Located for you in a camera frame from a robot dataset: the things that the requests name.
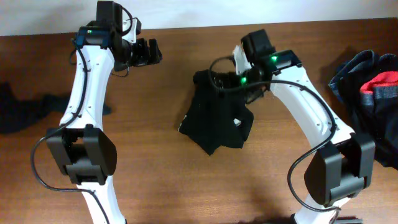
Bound black t-shirt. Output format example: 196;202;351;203
178;70;254;155

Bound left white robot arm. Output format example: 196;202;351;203
44;1;162;223

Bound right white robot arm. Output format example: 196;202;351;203
234;30;375;223

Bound red and grey garment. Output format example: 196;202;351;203
359;71;397;106

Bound dark cloth at left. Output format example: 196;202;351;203
1;82;68;134

